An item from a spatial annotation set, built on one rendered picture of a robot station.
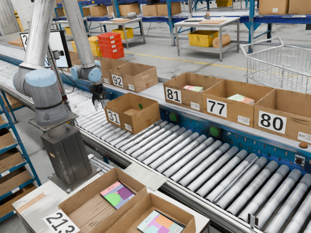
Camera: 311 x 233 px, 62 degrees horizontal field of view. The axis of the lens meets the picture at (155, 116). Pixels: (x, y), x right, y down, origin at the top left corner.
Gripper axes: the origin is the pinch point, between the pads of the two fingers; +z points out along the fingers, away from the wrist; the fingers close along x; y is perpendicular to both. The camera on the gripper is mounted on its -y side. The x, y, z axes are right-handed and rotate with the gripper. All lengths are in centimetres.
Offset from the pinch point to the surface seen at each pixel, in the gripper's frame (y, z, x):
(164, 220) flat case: 97, 24, -29
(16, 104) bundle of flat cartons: -348, 88, 24
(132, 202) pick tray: 79, 21, -34
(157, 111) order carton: 19.5, 10.9, 41.2
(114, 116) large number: -4.8, 13.0, 14.7
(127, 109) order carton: -19.1, 18.7, 38.7
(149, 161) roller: 53, 25, 1
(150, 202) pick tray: 83, 24, -25
